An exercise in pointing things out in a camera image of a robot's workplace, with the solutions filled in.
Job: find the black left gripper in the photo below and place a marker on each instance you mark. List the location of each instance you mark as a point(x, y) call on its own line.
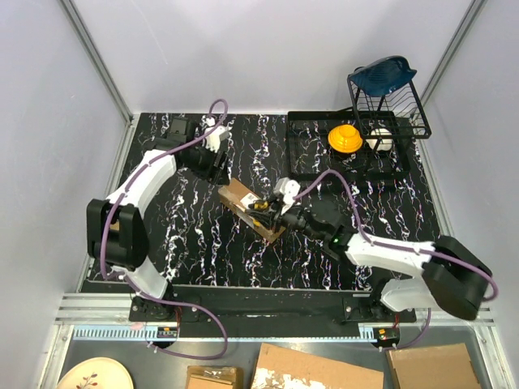
point(217, 175)

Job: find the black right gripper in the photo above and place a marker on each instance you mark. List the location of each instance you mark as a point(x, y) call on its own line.
point(282, 216)

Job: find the brown cardboard express box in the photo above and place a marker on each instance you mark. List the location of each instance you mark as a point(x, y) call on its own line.
point(237, 198)

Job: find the yellow utility knife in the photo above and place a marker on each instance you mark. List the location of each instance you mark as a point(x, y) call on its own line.
point(259, 205)

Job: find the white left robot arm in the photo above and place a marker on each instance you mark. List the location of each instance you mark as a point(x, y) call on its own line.
point(116, 234)

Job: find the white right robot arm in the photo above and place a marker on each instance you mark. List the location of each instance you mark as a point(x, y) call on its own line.
point(443, 274)

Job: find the small cardboard box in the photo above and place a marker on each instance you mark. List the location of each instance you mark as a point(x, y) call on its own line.
point(199, 376)

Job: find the cardboard box at corner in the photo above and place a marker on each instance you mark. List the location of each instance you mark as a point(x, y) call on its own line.
point(446, 366)

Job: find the yellow plastic cup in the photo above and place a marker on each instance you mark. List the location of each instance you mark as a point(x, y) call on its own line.
point(345, 139)

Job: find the black drain tray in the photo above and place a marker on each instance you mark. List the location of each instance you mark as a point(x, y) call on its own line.
point(309, 153)

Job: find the white small cup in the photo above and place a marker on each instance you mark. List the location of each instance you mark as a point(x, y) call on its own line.
point(380, 140)

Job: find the flat cardboard sheet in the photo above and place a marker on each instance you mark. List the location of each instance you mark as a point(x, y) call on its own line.
point(279, 367)

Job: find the blue bowl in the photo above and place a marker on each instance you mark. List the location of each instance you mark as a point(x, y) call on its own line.
point(385, 76)

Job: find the patterned ceramic plate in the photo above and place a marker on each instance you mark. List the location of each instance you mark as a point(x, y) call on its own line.
point(97, 373)

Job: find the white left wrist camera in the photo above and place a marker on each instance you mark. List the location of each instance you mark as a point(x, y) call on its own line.
point(215, 135)

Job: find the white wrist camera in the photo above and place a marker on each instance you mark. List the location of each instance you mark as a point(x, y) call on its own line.
point(286, 189)
point(215, 135)

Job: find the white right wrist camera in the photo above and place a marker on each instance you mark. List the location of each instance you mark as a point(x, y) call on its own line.
point(286, 189)

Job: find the black wire dish rack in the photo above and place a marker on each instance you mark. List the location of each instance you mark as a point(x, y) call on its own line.
point(401, 112)

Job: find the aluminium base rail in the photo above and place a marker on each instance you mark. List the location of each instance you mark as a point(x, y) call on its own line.
point(241, 314)

